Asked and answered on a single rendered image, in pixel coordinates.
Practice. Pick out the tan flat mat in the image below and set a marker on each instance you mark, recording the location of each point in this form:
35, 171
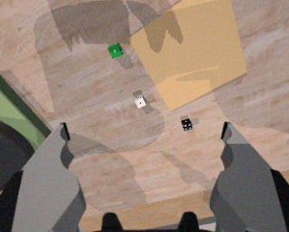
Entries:
191, 49

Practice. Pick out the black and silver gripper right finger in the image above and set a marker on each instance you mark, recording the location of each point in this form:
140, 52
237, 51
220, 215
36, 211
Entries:
248, 196

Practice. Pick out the green die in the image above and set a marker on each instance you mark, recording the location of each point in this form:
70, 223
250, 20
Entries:
115, 50

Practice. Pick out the black die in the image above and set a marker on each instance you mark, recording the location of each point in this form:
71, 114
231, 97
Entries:
186, 125

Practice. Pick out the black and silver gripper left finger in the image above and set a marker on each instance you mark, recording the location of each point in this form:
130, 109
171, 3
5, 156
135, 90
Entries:
44, 196

